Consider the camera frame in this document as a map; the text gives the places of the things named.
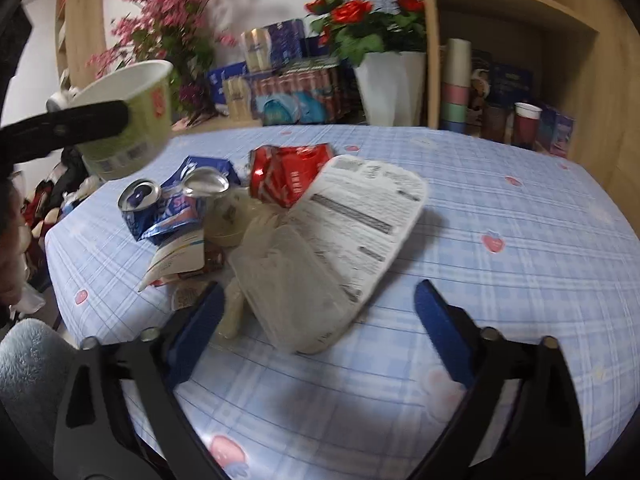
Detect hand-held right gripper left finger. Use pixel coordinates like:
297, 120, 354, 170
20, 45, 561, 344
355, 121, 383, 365
52, 281, 226, 480

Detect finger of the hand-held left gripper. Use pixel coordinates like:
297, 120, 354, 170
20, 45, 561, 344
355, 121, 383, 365
0, 100, 132, 167

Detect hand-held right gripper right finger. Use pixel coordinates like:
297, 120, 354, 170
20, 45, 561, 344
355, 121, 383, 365
407, 279, 586, 480

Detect green and white paper bowl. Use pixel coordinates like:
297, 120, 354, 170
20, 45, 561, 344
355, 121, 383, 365
67, 60, 173, 181

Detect clear plastic container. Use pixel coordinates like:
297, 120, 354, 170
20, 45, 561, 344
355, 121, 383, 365
227, 223, 373, 356

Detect person's left hand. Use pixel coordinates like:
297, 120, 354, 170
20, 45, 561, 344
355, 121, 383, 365
0, 180, 28, 308

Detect tan labelled packet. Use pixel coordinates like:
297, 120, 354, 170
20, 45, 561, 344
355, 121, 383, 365
171, 280, 213, 313

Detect white paper packet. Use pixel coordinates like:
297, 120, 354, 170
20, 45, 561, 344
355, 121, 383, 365
137, 232, 207, 293

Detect dark clothes pile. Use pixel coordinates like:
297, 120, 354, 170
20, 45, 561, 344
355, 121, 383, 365
25, 150, 101, 241

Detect narrow wooden shelf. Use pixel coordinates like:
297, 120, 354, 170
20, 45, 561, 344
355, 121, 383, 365
55, 0, 108, 91

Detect white round dish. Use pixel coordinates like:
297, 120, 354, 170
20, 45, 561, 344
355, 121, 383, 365
202, 187, 261, 248

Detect crushed blue drink can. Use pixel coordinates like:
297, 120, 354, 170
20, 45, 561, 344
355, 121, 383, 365
118, 167, 241, 246

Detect pink artificial flowers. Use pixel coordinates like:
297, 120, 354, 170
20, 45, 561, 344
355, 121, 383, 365
87, 0, 246, 116

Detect blue checked tablecloth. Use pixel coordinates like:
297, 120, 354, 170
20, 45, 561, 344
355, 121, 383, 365
45, 124, 640, 480

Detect white labelled plastic tray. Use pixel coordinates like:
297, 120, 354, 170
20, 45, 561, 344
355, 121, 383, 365
287, 154, 431, 306

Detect blue and gold flat box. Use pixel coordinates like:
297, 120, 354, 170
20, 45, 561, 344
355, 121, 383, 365
207, 62, 251, 116

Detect grey fleece cloth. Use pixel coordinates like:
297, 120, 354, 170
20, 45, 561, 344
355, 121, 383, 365
0, 319, 76, 466

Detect crushed red drink can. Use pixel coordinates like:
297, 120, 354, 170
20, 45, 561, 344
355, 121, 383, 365
248, 142, 337, 208

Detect gold and blue gift box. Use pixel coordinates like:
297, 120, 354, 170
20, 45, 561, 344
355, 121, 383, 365
240, 19, 306, 73

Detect copper coloured tin box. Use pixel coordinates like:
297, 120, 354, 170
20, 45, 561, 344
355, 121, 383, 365
252, 67, 361, 126

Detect small blue box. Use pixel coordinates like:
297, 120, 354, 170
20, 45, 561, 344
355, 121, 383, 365
540, 105, 576, 158

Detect stack of pastel paper cups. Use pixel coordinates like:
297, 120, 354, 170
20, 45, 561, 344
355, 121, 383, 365
440, 37, 473, 133

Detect white vase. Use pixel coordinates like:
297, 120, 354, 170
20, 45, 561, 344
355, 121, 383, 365
352, 51, 428, 127

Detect dark blue box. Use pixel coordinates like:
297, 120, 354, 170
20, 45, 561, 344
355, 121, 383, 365
470, 50, 533, 111

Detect wooden shelf unit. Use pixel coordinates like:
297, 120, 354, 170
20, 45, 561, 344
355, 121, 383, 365
417, 0, 640, 241

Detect green leafy plant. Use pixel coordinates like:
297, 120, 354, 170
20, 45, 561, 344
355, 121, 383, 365
305, 0, 428, 68

